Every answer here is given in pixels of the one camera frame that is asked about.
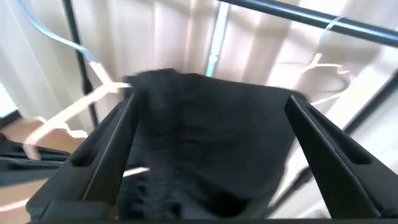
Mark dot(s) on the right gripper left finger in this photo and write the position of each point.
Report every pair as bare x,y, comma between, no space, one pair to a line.
62,193

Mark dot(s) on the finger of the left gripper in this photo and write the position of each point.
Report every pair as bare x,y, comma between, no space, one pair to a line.
18,151
18,172

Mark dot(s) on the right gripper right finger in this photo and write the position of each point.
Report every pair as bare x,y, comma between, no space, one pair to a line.
337,186

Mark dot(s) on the black shorts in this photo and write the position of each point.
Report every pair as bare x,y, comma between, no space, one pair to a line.
211,140

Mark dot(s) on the black clothes rack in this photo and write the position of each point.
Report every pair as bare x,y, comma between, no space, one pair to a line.
311,15

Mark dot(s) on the beige curtain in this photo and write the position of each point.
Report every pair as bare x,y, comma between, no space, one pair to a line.
155,31

